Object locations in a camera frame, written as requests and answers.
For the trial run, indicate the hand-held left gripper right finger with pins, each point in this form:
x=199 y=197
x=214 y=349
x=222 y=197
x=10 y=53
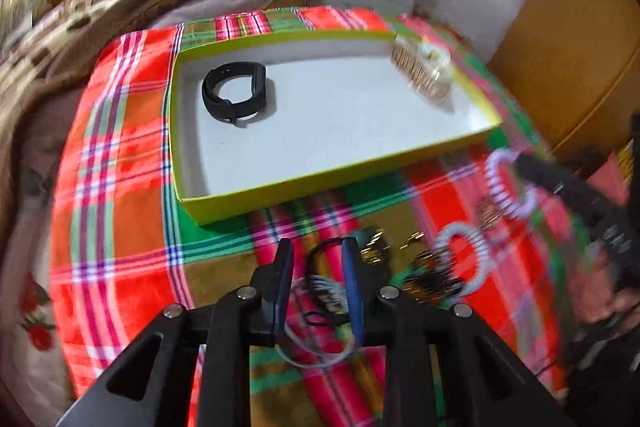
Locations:
x=351 y=289

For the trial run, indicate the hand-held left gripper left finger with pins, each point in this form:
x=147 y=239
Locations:
x=286 y=289

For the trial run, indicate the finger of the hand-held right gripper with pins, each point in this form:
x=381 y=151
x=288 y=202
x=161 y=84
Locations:
x=550 y=179

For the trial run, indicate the yellow-green cardboard box tray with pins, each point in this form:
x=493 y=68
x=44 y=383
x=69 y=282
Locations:
x=325 y=122

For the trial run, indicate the person's right hand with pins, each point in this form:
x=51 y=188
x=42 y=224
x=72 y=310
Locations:
x=620 y=304

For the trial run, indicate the pink container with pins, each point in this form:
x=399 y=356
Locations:
x=607 y=179

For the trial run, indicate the large wooden wardrobe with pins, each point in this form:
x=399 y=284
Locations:
x=565 y=47

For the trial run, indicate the beige hair claw clip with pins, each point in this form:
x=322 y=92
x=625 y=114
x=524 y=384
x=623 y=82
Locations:
x=417 y=67

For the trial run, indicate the red green plaid blanket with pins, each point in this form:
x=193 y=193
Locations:
x=125 y=207

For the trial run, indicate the black smart band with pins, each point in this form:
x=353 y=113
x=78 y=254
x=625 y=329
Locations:
x=210 y=94

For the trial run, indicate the floral bedsheet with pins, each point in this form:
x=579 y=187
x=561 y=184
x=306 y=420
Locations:
x=35 y=307

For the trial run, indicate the patterned curtain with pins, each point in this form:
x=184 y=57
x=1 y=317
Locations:
x=20 y=2

